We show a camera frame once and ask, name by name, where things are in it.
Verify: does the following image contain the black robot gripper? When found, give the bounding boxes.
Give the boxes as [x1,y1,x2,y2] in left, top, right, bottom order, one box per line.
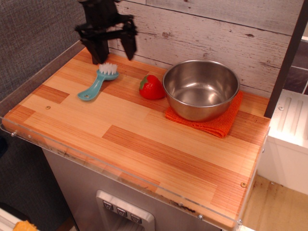
[75,0,137,64]

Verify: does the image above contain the red toy strawberry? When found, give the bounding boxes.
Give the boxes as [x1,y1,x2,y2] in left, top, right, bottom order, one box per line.
[139,75,166,100]

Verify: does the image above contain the blue brush with white bristles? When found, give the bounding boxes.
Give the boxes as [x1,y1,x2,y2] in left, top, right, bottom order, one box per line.
[77,63,119,101]

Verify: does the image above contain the orange folded cloth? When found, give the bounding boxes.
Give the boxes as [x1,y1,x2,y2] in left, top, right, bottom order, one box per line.
[165,91,244,138]

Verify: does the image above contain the silver dispenser button panel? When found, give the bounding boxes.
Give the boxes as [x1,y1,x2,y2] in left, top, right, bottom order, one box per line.
[96,190,155,231]

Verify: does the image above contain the clear acrylic edge guard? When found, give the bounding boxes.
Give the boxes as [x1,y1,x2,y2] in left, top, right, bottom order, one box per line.
[0,115,244,227]

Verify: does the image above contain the dark grey vertical post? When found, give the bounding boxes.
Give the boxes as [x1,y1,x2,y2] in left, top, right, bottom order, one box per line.
[264,0,308,118]

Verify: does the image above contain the grey toy fridge cabinet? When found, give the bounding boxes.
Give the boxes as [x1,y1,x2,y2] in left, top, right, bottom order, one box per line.
[43,150,219,231]

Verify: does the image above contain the white toy sink unit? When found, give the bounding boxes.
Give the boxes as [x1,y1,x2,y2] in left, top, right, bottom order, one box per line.
[256,36,308,195]

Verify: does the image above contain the yellow object at corner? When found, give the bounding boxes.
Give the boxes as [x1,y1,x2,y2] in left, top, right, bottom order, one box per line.
[13,220,38,231]

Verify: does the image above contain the metal bowl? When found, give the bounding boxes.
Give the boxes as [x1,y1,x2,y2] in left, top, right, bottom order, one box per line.
[162,60,240,122]

